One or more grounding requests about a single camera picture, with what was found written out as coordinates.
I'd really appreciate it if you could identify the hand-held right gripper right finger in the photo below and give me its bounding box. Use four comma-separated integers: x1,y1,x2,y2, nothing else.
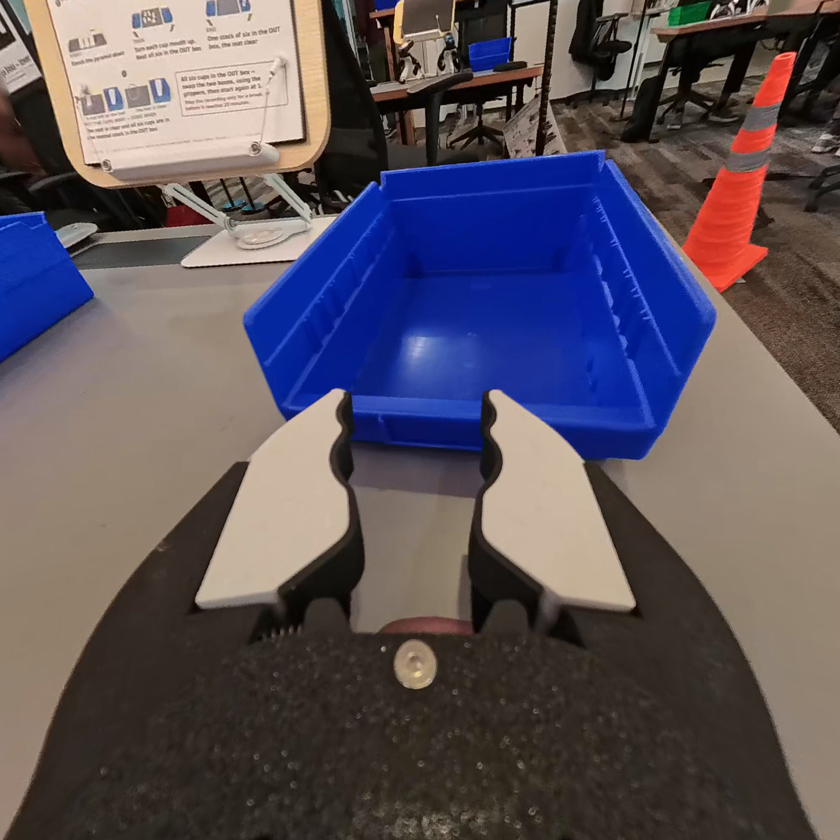
468,389,637,641

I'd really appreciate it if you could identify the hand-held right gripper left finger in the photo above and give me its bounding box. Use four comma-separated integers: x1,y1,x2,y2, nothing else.
194,388,366,641

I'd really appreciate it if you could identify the blue plastic bin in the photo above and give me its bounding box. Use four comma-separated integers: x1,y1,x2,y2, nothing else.
468,37,514,73
0,211,95,364
243,150,718,462

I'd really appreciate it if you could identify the white sign stand base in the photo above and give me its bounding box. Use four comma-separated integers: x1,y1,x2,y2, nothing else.
164,172,340,269

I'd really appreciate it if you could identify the orange traffic cone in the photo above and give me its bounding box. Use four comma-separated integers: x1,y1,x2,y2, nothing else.
681,51,799,294

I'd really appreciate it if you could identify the white instruction sheet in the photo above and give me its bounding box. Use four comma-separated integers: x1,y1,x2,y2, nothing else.
46,0,308,168

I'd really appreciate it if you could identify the wooden sign board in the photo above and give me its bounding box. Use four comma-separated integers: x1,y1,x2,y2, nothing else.
23,0,332,190

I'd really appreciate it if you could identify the wooden table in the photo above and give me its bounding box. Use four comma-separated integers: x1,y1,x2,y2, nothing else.
650,0,840,80
369,64,547,148

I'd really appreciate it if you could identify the black pole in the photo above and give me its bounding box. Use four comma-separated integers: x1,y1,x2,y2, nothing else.
535,0,560,158

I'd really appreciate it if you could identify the dark hanging jacket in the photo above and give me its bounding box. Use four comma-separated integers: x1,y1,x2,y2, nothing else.
568,0,632,64

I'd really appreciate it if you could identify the black-white marker sign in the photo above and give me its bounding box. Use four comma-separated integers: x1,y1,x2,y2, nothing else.
0,3,42,94

